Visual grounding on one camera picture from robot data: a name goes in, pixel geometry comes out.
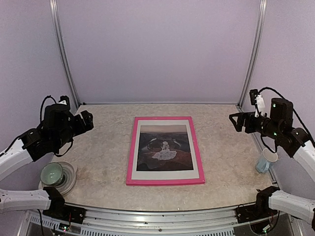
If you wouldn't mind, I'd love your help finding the aluminium corner post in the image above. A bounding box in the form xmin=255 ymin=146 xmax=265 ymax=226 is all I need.
xmin=49 ymin=0 xmax=80 ymax=109
xmin=237 ymin=0 xmax=267 ymax=109

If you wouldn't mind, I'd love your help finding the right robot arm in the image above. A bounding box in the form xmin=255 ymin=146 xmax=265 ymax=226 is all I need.
xmin=229 ymin=98 xmax=315 ymax=226

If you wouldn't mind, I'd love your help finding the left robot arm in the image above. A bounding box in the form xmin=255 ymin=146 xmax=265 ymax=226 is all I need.
xmin=0 ymin=100 xmax=94 ymax=219

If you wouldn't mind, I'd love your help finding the pink wooden picture frame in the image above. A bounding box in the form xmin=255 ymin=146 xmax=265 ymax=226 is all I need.
xmin=126 ymin=116 xmax=206 ymax=187

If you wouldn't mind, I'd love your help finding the white photo mat board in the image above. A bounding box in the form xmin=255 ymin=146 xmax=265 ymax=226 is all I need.
xmin=130 ymin=119 xmax=201 ymax=180

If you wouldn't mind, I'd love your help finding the light blue ceramic mug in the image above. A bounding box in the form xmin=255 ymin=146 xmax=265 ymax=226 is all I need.
xmin=255 ymin=148 xmax=278 ymax=174

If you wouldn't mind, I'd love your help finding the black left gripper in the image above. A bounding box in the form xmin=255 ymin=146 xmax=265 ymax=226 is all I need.
xmin=54 ymin=110 xmax=94 ymax=149

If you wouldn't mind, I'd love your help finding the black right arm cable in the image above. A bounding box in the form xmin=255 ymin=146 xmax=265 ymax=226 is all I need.
xmin=257 ymin=86 xmax=315 ymax=153

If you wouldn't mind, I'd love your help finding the clear acrylic glass sheet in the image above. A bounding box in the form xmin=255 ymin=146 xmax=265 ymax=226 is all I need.
xmin=130 ymin=119 xmax=201 ymax=180

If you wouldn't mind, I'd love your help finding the right aluminium corner post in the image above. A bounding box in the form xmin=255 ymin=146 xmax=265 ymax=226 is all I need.
xmin=237 ymin=0 xmax=267 ymax=109

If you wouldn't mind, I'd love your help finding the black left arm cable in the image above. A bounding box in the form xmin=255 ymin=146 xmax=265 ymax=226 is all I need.
xmin=39 ymin=95 xmax=74 ymax=158

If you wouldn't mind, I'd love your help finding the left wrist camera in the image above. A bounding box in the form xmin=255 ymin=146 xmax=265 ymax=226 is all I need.
xmin=58 ymin=95 xmax=70 ymax=108

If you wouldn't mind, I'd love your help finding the aluminium front rail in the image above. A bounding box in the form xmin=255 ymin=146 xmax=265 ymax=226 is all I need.
xmin=24 ymin=194 xmax=298 ymax=236

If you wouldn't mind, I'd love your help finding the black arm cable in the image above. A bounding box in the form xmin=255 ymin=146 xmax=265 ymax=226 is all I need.
xmin=39 ymin=95 xmax=74 ymax=158
xmin=257 ymin=86 xmax=315 ymax=153

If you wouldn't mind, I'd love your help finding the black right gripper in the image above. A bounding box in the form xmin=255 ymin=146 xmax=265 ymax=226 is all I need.
xmin=229 ymin=112 xmax=282 ymax=140

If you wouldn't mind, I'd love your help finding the green ceramic bowl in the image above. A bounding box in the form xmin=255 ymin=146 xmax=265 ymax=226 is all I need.
xmin=40 ymin=162 xmax=63 ymax=185

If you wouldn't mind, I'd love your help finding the left aluminium corner post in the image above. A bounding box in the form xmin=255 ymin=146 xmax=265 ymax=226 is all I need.
xmin=49 ymin=0 xmax=80 ymax=109

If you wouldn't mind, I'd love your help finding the dark landscape photo print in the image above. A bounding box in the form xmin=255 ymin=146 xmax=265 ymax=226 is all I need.
xmin=136 ymin=124 xmax=193 ymax=172

